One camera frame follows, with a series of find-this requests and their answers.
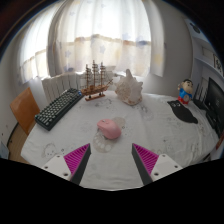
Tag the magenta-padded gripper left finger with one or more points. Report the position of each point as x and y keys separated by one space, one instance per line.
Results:
x=76 y=158

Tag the black cat-shaped mouse pad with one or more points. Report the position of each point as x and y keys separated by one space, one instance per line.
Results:
x=182 y=112

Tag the wooden chair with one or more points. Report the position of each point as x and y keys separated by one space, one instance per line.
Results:
x=24 y=109

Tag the white printed tablecloth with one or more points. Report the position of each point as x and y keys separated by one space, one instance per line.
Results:
x=150 y=133

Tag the large white conch shell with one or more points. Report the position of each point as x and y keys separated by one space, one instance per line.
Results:
x=129 y=90

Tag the white star-print curtain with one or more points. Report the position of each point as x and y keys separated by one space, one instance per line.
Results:
x=100 y=36

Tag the red flat box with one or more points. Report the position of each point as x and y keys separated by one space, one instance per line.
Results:
x=220 y=141

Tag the wooden model sailing ship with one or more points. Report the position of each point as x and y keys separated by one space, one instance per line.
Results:
x=95 y=89

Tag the cartoon boy figurine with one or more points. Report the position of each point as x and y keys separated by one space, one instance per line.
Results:
x=185 y=92

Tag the black keyboard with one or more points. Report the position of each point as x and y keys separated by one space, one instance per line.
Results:
x=58 y=108

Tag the pink computer mouse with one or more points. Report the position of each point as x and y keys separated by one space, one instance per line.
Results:
x=109 y=128

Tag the black monitor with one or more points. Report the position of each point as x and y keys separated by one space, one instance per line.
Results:
x=215 y=98

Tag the white wall shelf unit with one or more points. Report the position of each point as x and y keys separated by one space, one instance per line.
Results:
x=206 y=53

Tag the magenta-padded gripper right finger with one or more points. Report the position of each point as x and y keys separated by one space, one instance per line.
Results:
x=146 y=159

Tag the black router with antennas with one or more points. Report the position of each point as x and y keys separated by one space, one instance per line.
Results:
x=199 y=101

